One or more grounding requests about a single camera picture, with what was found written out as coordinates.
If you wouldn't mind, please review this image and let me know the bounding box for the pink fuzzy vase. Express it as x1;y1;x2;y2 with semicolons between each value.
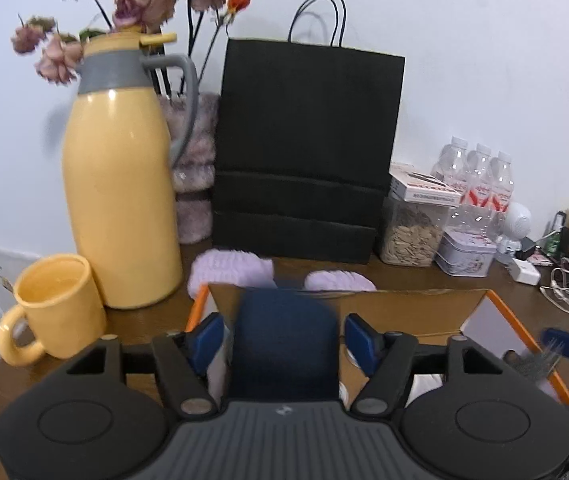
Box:
157;91;220;245

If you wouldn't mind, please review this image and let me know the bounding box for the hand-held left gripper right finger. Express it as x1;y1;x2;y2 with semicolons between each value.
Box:
345;312;505;417

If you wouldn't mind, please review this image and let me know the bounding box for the clear jar of seeds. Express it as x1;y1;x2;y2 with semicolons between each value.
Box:
379;195;450;267

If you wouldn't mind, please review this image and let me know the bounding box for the small white carton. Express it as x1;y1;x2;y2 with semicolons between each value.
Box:
389;161;463;207

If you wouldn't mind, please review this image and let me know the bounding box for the yellow mug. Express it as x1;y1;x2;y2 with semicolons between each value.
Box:
0;254;108;367

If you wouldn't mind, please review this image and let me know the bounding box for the pale tin box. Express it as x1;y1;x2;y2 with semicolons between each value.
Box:
435;226;498;277

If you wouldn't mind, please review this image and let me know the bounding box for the white charger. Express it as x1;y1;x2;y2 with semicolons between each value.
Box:
509;258;541;286

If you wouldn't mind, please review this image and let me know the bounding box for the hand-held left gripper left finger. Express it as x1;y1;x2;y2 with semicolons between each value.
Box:
67;312;225;418

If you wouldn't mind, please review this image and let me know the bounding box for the black paper bag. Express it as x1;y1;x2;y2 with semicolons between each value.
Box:
212;0;406;265

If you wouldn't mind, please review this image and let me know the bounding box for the white robot-shaped speaker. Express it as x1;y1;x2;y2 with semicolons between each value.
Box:
495;201;533;266

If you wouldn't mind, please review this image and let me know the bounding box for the red cardboard box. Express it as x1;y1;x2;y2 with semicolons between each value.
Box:
184;282;569;411

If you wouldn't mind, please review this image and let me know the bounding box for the clear water bottle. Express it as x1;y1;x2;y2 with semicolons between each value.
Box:
431;136;470;211
459;143;493;221
485;150;515;231

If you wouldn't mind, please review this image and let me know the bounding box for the dried rose bouquet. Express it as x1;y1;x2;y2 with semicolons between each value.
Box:
11;0;252;98

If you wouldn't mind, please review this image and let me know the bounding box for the yellow thermos jug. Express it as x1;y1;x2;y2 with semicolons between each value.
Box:
62;30;199;310

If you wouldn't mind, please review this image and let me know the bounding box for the small green bottle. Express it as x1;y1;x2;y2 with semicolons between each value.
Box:
545;210;568;256

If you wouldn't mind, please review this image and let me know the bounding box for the grey bristly object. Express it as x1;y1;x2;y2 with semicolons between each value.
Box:
502;344;563;386

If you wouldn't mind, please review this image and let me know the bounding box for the dark blue pouch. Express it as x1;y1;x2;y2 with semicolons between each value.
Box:
227;290;341;403

